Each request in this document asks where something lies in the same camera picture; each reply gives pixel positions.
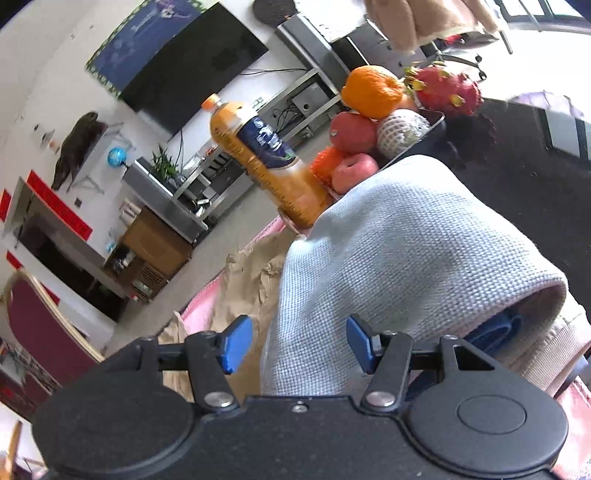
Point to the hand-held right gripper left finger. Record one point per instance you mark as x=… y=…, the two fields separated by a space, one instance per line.
x=235 y=346

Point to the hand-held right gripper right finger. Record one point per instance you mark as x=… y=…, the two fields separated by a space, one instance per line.
x=358 y=344

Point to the beige pants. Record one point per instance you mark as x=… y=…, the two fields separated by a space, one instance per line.
x=249 y=281

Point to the pink towel covered table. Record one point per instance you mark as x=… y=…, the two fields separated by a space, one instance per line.
x=203 y=309

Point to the light blue knit sweater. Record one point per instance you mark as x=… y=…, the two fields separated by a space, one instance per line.
x=406 y=258

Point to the wooden cabinet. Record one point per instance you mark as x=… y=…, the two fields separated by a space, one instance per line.
x=157 y=244

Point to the tall grey speaker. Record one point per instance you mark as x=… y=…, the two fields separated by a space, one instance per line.
x=314 y=46
x=157 y=198

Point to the pink apple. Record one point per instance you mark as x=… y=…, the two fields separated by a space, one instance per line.
x=355 y=173

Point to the orange juice bottle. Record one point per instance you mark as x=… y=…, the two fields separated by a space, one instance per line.
x=277 y=180

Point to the grey television stand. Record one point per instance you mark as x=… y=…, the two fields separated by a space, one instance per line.
x=221 y=175

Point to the small tangerine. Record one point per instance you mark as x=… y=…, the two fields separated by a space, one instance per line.
x=325 y=164

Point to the green potted plant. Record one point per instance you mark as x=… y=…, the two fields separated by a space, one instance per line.
x=164 y=168

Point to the maroon banquet chair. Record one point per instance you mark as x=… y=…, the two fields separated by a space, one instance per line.
x=41 y=332

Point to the orange plush toy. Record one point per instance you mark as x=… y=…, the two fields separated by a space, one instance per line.
x=353 y=131

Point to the fruit in foam net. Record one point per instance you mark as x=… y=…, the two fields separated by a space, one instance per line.
x=404 y=134

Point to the dark fruit tray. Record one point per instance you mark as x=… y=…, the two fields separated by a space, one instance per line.
x=427 y=136

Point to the small blue globe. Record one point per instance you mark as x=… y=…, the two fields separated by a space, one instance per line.
x=117 y=157

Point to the red paper banner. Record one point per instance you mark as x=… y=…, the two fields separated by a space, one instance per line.
x=60 y=205

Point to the small silver speaker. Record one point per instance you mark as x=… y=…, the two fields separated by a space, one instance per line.
x=308 y=102

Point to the large orange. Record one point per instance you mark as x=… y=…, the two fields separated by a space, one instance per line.
x=371 y=90

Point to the dark hanging coat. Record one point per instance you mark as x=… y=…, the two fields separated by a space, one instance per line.
x=76 y=143

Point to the pink dragon fruit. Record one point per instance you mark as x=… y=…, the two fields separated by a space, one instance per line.
x=443 y=87

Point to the black television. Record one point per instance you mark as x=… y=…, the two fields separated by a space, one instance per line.
x=194 y=69

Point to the beige hanging garment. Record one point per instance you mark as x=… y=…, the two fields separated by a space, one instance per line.
x=415 y=23

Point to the blue wall poster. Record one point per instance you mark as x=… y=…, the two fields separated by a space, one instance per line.
x=134 y=41

